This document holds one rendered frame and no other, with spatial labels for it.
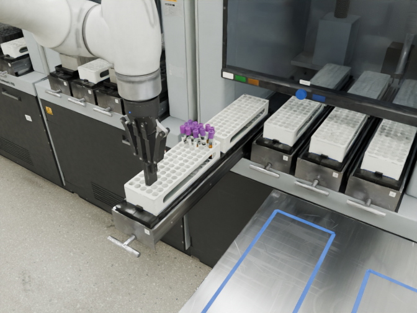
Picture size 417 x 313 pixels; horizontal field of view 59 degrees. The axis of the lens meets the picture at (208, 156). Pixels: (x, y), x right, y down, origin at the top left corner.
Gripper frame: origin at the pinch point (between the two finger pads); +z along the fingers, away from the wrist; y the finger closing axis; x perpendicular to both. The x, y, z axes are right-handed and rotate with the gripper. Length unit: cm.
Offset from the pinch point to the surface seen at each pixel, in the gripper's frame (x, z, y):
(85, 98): -37, 15, 70
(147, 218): 6.8, 8.3, -3.9
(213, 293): 15.2, 8.0, -28.0
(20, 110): -37, 37, 126
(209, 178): -15.7, 9.9, -6.7
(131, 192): 4.8, 4.3, 2.4
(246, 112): -44.3, 3.5, -2.4
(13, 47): -42, 4, 121
